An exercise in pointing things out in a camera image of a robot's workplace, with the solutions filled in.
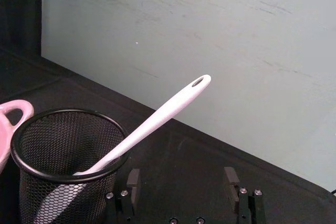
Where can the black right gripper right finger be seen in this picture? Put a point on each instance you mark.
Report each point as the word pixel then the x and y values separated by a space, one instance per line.
pixel 237 195

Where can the black curtain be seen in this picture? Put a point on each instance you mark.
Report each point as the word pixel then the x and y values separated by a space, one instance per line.
pixel 19 11

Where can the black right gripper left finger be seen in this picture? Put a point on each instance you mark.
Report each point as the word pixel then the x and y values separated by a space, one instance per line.
pixel 131 192

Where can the white plastic spatula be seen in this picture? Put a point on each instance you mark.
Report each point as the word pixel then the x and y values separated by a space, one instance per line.
pixel 147 127

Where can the black mesh utensil holder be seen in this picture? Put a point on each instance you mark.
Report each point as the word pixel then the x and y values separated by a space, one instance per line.
pixel 65 166

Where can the pink ceramic dish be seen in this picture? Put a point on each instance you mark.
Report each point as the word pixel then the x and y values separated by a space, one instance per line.
pixel 11 127

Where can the black table cloth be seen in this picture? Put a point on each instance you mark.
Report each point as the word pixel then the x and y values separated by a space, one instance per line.
pixel 183 155

